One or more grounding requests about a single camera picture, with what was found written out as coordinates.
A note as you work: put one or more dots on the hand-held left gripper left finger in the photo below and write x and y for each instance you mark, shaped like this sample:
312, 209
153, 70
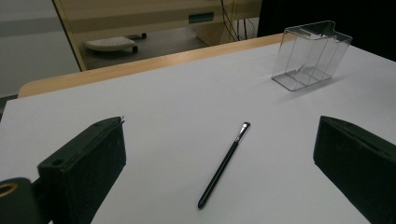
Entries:
84, 168

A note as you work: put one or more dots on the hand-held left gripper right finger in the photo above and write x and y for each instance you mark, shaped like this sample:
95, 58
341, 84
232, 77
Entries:
358, 168

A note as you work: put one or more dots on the clear acrylic organizer box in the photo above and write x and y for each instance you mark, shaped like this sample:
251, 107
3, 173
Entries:
311, 53

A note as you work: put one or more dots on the black pen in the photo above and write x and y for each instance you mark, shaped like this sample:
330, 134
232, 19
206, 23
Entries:
222, 165

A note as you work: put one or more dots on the white cabinet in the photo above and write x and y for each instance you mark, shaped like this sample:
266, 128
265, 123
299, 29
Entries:
31, 62

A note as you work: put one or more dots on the white table mat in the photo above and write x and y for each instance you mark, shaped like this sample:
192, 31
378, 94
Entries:
186, 99

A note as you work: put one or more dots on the dark curtain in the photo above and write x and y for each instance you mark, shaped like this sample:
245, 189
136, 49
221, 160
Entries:
358, 18

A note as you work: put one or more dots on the beige wooden desk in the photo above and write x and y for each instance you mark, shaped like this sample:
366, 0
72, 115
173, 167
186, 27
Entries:
124, 12

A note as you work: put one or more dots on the dark rectangular desk label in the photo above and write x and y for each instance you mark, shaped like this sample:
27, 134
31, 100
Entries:
201, 17

